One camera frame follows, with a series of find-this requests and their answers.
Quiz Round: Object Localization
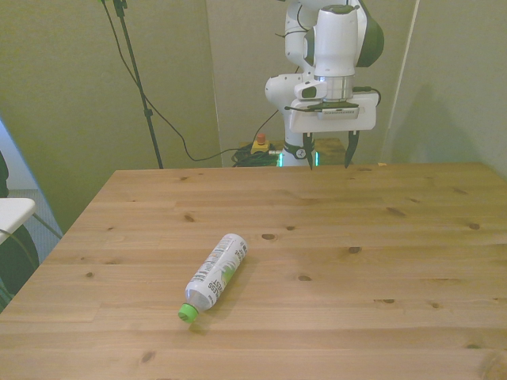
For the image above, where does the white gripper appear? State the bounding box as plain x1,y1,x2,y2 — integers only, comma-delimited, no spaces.
288,91,378,171

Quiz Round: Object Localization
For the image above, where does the white bottle with green cap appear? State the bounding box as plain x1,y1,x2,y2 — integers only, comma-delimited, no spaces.
177,233,250,324

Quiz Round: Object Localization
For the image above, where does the red emergency stop button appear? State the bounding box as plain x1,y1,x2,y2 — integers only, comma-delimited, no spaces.
250,133,273,156

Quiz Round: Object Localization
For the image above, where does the white chair seat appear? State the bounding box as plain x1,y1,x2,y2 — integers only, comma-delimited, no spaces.
0,196,37,245

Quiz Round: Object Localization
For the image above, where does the black object under seat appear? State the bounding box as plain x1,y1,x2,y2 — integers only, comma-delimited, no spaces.
0,224,40,312

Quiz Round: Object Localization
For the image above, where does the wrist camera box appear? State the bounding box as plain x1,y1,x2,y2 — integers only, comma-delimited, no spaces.
315,101,361,120

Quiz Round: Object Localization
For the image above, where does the thin dark stop-button cable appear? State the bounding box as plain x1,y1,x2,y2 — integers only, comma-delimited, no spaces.
254,108,280,138

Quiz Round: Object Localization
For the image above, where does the green coiled cable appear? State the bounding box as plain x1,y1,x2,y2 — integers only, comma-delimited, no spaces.
231,146,282,169

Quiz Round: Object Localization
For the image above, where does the black stand cable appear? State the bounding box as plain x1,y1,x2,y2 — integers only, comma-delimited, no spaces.
97,0,254,162

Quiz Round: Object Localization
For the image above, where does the thin black camera stand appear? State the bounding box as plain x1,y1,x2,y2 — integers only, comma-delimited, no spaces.
94,0,165,170

